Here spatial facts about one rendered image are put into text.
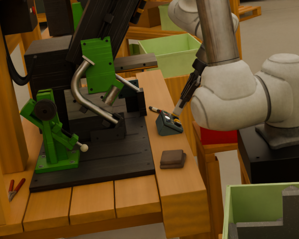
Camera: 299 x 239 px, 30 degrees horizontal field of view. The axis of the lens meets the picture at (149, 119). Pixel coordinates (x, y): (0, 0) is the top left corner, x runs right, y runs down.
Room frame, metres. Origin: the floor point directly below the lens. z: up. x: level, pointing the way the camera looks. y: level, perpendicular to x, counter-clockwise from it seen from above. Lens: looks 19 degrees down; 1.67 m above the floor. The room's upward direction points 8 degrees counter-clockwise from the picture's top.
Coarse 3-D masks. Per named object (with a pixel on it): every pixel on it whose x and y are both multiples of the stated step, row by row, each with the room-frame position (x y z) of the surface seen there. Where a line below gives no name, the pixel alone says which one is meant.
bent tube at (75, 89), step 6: (84, 60) 2.11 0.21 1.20; (90, 60) 2.11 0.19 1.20; (84, 66) 2.10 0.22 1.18; (78, 72) 2.10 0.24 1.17; (84, 72) 2.11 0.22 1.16; (72, 78) 2.10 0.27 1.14; (78, 78) 2.10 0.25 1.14; (72, 84) 2.09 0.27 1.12; (78, 84) 2.10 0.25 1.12; (72, 90) 2.08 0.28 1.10; (78, 90) 2.09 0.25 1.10; (78, 96) 2.07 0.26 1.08; (78, 102) 2.08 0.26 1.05; (84, 102) 2.07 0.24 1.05; (90, 102) 2.07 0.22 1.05; (90, 108) 2.06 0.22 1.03; (96, 108) 2.06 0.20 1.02; (102, 114) 2.06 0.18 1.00; (108, 114) 2.06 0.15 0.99; (108, 120) 2.05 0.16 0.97; (114, 120) 2.05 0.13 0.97
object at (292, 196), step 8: (288, 192) 1.00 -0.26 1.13; (296, 192) 1.00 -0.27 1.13; (288, 200) 1.00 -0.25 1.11; (296, 200) 1.00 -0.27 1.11; (288, 208) 1.02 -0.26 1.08; (296, 208) 1.01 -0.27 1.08; (288, 216) 1.03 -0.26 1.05; (296, 216) 1.03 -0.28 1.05; (240, 224) 1.08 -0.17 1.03; (248, 224) 1.07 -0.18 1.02; (256, 224) 1.07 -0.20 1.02; (264, 224) 1.06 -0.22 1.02; (272, 224) 1.06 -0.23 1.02; (280, 224) 1.06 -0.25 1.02; (288, 224) 1.05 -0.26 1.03; (296, 224) 1.05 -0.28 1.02; (240, 232) 1.08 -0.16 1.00; (248, 232) 1.08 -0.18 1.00; (256, 232) 1.08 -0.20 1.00; (264, 232) 1.07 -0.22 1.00; (272, 232) 1.07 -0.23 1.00; (280, 232) 1.07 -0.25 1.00; (288, 232) 1.06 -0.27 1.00; (296, 232) 1.06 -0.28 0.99
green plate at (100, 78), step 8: (88, 40) 2.16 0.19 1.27; (96, 40) 2.16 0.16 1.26; (104, 40) 2.16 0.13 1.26; (88, 48) 2.16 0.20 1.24; (96, 48) 2.16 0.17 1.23; (104, 48) 2.15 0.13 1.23; (88, 56) 2.15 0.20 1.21; (96, 56) 2.15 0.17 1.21; (104, 56) 2.15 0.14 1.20; (112, 56) 2.15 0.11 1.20; (96, 64) 2.14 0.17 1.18; (104, 64) 2.14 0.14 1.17; (112, 64) 2.14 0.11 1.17; (88, 72) 2.13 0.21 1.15; (96, 72) 2.13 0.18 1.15; (104, 72) 2.13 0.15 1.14; (112, 72) 2.13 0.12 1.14; (88, 80) 2.12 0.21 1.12; (96, 80) 2.12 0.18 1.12; (104, 80) 2.12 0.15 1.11; (112, 80) 2.12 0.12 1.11; (88, 88) 2.12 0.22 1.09; (96, 88) 2.12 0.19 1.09; (104, 88) 2.11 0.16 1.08
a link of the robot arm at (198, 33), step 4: (232, 16) 2.09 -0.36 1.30; (236, 16) 2.12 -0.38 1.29; (236, 20) 2.10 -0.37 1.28; (236, 24) 2.10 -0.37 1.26; (196, 28) 2.13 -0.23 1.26; (200, 28) 2.12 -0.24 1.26; (236, 28) 2.11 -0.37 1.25; (196, 32) 2.14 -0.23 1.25; (200, 32) 2.12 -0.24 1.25; (196, 36) 2.15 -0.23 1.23; (200, 36) 2.12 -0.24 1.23
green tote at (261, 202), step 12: (228, 192) 1.36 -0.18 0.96; (240, 192) 1.38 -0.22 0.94; (252, 192) 1.37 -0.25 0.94; (264, 192) 1.37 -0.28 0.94; (276, 192) 1.36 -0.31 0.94; (228, 204) 1.29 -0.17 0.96; (240, 204) 1.38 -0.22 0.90; (252, 204) 1.37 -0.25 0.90; (264, 204) 1.37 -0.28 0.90; (276, 204) 1.36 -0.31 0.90; (228, 216) 1.23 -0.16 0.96; (240, 216) 1.38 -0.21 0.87; (252, 216) 1.37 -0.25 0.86; (264, 216) 1.37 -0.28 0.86; (276, 216) 1.36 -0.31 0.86; (228, 228) 1.19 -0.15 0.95
